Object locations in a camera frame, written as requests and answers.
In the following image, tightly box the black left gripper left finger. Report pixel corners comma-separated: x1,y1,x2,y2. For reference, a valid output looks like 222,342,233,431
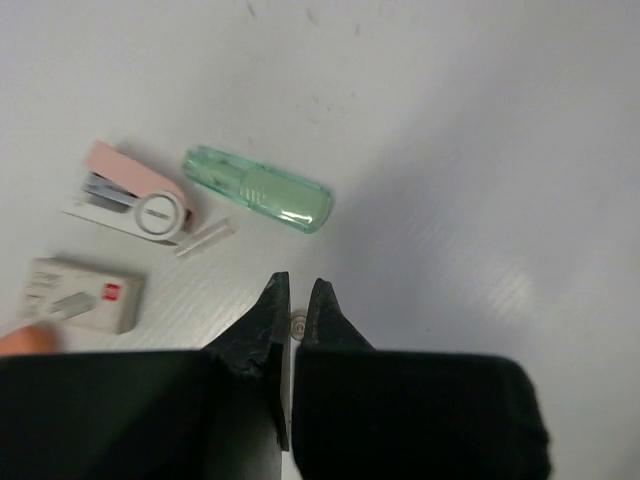
1,272,290,479

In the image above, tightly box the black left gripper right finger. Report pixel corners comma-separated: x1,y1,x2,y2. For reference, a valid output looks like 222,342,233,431
292,279,552,479

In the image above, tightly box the small clear cap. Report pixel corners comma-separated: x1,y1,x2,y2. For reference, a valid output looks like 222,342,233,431
289,309,307,342

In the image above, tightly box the strip of staples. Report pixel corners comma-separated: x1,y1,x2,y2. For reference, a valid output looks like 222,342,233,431
174,217,237,258

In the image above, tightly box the orange capped marker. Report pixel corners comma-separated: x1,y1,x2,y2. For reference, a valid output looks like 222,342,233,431
0,324,60,357

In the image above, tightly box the staples box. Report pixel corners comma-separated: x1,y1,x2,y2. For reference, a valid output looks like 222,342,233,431
18,258,145,335

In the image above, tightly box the green transparent case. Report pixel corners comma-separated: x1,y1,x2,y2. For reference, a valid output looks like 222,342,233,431
182,146,333,234

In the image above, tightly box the pink mini stapler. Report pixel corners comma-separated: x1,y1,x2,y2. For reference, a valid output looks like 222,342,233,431
62,141,194,246

